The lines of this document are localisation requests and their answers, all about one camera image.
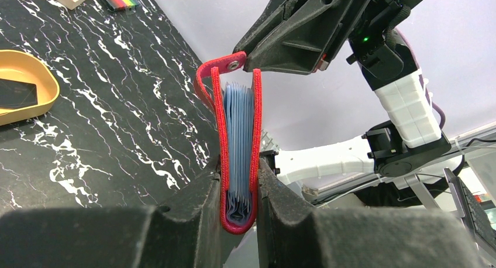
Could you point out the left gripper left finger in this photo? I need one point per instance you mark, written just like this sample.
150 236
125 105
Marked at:
183 231

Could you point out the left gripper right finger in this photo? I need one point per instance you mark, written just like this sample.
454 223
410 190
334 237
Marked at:
293 233

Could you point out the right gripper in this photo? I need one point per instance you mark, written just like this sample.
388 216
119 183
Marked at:
302 36

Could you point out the red card holder wallet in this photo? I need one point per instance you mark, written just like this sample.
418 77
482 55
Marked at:
238 114

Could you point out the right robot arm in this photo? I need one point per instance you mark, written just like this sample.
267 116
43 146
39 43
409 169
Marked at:
410 138

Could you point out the tan oval tray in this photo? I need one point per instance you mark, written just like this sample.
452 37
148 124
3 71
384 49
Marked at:
23 67

